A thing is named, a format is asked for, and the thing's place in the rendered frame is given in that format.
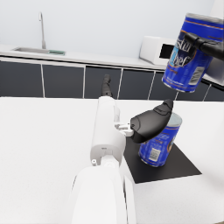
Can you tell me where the blue printed can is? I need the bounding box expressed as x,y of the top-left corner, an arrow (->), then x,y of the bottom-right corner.
137,111 -> 183,168
161,12 -> 224,94

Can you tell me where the dark kitchen cabinet counter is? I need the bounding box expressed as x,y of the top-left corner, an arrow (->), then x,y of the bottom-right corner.
0,43 -> 224,102

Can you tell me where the steel kitchen sink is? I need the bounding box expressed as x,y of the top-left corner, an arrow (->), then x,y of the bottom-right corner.
12,46 -> 67,56

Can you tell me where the white microwave oven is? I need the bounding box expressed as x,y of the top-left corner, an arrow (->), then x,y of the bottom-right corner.
138,35 -> 178,67

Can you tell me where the dark grey square mat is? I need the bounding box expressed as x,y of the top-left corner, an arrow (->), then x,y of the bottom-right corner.
122,136 -> 203,185

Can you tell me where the silver kitchen faucet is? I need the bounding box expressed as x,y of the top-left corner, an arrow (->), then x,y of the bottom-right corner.
38,11 -> 47,50

